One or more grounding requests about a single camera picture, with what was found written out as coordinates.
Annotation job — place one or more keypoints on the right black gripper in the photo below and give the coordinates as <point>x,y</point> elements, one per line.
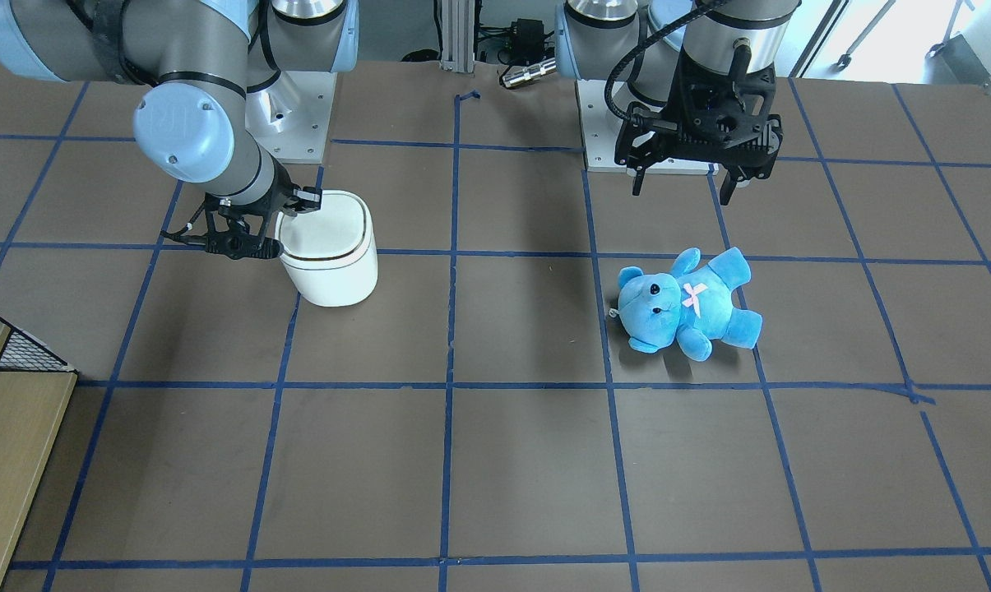
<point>279,191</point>

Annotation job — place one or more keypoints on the wooden wire mesh shelf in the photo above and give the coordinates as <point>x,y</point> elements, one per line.
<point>35,389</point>

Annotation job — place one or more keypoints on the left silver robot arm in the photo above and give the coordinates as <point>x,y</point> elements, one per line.
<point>631,50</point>

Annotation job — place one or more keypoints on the aluminium frame post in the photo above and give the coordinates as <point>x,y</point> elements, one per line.
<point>457,24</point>

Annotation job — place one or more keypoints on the blue teddy bear plush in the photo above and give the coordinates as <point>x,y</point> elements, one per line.
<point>690,305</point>

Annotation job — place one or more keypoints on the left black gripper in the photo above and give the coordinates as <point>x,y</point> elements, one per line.
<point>680,105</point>

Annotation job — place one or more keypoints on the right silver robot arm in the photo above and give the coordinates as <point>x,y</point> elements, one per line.
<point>220,102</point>

